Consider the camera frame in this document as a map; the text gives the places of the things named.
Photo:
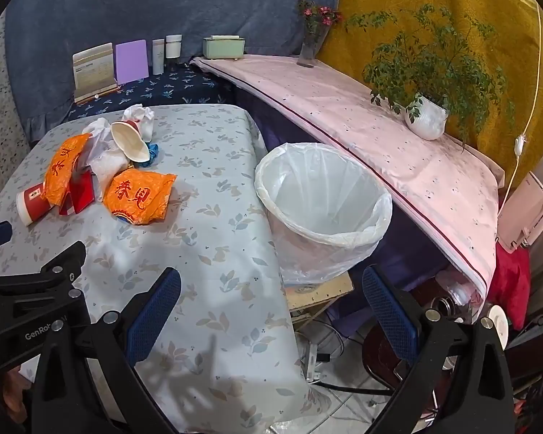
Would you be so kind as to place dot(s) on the white round device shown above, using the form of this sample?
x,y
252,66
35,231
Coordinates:
x,y
500,322

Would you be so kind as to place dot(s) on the white cosmetic tube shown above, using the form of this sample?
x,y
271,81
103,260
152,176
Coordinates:
x,y
158,56

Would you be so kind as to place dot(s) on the pink white appliance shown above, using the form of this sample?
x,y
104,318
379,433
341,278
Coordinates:
x,y
520,221

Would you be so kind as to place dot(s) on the pink bedsheet cover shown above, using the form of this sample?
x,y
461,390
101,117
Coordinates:
x,y
450,190

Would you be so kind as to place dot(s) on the red white paper cup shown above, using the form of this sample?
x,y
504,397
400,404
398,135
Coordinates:
x,y
31,204

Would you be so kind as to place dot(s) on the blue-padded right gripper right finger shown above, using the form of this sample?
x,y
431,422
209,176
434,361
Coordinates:
x,y
478,397

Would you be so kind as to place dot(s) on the purple card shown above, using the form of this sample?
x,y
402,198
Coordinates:
x,y
131,61

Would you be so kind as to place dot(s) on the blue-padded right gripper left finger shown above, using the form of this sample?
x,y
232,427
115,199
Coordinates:
x,y
66,399

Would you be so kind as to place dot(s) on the blue hanging blanket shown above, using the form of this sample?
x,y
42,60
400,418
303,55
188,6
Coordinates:
x,y
41,36

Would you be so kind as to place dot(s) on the glass vase with red flowers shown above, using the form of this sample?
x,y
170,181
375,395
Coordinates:
x,y
318,20

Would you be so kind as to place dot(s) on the white tissue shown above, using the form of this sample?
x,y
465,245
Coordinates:
x,y
101,156
143,117

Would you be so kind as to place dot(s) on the floral light tablecloth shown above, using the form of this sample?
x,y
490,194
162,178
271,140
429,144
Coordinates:
x,y
226,360

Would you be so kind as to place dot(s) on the calendar on wooden stand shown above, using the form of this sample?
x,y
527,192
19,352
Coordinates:
x,y
93,72

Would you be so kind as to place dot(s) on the mint green box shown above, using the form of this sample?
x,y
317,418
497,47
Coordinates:
x,y
223,47

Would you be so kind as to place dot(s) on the red paper packet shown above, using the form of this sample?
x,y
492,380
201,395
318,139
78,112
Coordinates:
x,y
79,194

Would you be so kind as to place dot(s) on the orange snack wrapper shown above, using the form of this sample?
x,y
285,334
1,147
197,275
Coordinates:
x,y
61,168
139,196

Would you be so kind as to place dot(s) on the blue measuring tape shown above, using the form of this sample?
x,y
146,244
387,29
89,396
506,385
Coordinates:
x,y
153,152

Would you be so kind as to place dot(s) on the white crumpled tissue back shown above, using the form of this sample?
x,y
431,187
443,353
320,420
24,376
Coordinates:
x,y
143,117

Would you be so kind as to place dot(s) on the wooden board under bin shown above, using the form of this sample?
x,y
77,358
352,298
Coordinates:
x,y
307,302

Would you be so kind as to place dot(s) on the navy floral cloth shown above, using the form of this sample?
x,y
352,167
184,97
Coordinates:
x,y
186,84

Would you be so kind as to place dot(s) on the white trash bin with liner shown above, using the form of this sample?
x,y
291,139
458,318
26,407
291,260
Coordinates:
x,y
327,211

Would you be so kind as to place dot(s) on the white cosmetic jar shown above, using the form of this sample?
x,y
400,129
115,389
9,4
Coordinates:
x,y
172,47

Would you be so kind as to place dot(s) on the green potted plant white pot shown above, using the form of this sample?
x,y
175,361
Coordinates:
x,y
436,57

